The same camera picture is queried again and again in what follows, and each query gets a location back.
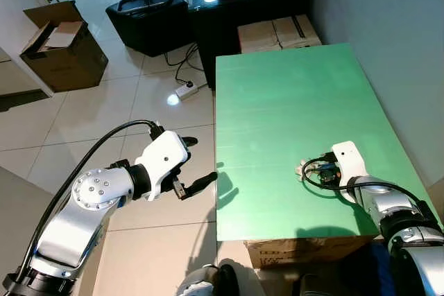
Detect keys with white plush keychain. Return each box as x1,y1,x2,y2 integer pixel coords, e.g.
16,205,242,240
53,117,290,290
296,159,321,182

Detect white power strip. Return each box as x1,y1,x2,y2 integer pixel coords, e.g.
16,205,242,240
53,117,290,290
175,82,200,99

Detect cardboard box under green board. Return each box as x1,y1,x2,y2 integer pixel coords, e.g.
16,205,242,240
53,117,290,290
243,236,375,270

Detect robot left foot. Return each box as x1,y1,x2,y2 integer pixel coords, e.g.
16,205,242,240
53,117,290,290
176,263,240,296

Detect black plastic case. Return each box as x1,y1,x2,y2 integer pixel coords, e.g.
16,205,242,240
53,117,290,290
105,0,191,58

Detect closed tan cardboard box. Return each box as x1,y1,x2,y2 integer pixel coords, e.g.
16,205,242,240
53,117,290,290
273,13,323,50
238,19,283,54

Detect black cabinet with glass top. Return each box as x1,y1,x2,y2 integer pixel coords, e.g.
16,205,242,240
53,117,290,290
187,0,309,90

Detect open brown cardboard box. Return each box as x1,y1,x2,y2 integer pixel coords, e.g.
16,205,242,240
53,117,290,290
19,1,109,94

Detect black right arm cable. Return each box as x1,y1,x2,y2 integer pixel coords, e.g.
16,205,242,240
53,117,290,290
302,150,417,203

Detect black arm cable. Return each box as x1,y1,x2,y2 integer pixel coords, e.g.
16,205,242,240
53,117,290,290
14,120,164,290
302,150,417,203

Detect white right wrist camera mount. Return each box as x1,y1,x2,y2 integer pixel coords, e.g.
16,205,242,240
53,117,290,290
332,141,367,186

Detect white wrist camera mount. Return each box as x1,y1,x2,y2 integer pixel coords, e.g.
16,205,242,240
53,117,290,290
332,141,367,186
134,130,191,202

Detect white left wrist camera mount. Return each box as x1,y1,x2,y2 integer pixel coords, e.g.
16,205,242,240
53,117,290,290
134,130,191,202

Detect black floor cable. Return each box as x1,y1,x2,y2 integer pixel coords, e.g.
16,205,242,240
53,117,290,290
163,43,209,89

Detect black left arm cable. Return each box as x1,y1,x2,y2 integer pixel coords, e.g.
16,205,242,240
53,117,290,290
14,120,164,290

